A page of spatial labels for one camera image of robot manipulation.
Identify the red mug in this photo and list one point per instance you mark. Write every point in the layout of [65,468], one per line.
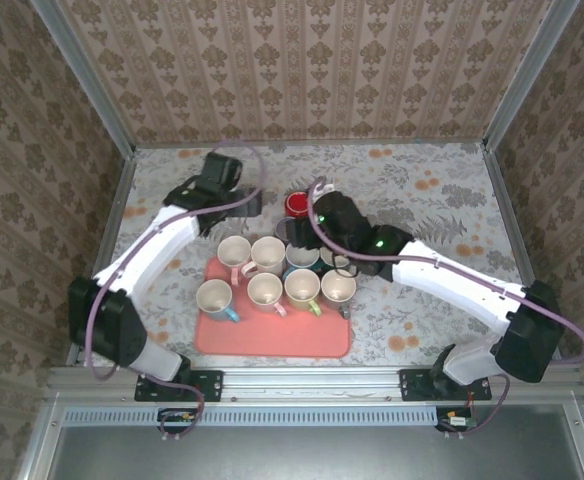
[297,205]

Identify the teal mug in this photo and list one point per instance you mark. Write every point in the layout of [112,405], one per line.
[302,256]

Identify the grey mug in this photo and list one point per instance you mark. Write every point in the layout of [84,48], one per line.
[338,286]

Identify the yellow-green mug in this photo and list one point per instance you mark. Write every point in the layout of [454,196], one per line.
[302,287]

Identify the pale pink mug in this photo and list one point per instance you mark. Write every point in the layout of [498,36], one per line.
[268,252]

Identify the light blue mug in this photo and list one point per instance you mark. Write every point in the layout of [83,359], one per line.
[213,295]

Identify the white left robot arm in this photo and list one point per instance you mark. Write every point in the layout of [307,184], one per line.
[152,250]

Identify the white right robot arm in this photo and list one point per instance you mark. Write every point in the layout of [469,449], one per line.
[472,300]

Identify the floral tablecloth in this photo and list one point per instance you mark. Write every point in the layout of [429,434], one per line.
[422,165]

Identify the salmon red mat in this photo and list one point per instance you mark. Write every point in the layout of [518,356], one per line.
[272,340]

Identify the small circuit board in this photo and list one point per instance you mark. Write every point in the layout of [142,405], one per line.
[457,421]
[179,417]

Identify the grey metal sheet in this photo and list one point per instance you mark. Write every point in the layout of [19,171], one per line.
[322,455]

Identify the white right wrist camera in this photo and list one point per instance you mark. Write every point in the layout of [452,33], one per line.
[324,187]

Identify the thin aluminium table rail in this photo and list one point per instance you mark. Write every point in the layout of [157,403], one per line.
[322,143]

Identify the aluminium table side rail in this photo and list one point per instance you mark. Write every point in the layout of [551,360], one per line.
[119,190]
[505,200]

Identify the aluminium frame post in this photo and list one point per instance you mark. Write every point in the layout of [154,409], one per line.
[527,75]
[91,80]

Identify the long aluminium base rail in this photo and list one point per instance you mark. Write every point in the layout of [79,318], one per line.
[312,382]

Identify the aluminium frame rail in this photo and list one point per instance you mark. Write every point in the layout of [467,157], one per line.
[579,440]
[42,440]

